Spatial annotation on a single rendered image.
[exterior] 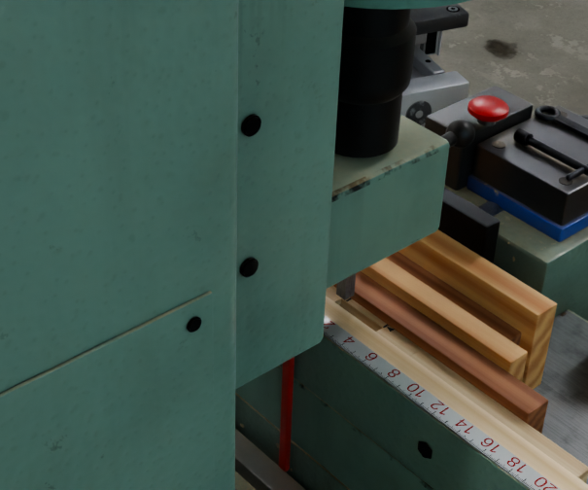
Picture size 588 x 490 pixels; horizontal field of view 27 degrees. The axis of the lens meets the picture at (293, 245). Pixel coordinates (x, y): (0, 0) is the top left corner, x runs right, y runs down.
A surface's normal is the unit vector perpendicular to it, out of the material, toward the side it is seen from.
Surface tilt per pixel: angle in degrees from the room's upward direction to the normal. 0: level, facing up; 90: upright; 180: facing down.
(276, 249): 90
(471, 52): 0
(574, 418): 0
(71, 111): 90
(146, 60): 90
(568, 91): 0
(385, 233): 90
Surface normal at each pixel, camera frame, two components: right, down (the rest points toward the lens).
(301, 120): 0.66, 0.46
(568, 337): 0.04, -0.81
